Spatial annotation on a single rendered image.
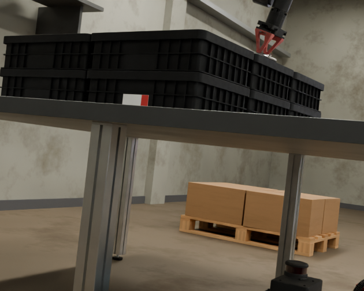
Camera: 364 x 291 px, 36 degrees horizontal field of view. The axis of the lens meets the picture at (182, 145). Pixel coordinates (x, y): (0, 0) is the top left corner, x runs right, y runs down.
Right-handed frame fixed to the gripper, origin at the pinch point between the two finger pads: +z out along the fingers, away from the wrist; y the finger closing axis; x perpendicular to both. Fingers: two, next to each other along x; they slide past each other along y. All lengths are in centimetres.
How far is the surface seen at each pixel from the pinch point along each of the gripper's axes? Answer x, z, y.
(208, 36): 10.8, 2.1, 47.3
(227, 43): 10.5, 2.1, 37.6
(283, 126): 53, 13, 74
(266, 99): 13.5, 13.4, 10.5
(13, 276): -67, 125, 10
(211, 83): 14.4, 13.3, 43.4
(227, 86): 14.1, 13.0, 34.8
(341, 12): -305, -122, -713
